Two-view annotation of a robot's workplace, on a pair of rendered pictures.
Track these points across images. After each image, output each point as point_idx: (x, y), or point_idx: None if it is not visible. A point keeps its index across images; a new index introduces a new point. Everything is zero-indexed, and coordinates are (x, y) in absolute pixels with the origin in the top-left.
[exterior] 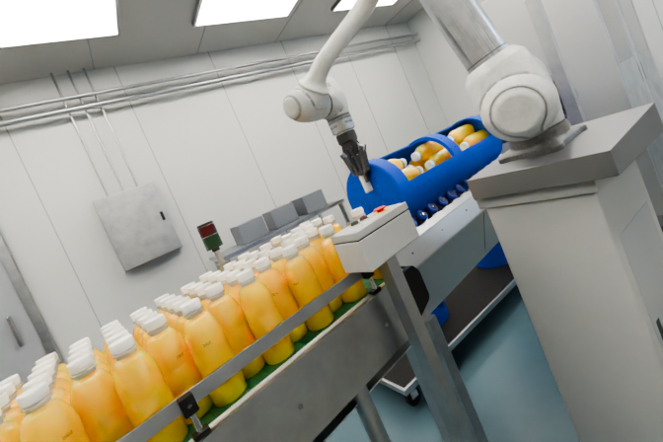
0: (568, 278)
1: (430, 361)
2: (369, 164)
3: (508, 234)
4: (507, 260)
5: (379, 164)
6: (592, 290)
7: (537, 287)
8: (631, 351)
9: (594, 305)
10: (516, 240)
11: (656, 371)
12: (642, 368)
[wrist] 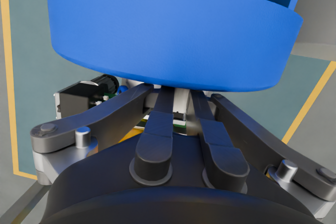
0: (331, 56)
1: None
2: (227, 91)
3: (334, 49)
4: (298, 43)
5: (266, 75)
6: (335, 58)
7: (297, 47)
8: (310, 56)
9: (323, 56)
10: (333, 50)
11: (310, 57)
12: (305, 55)
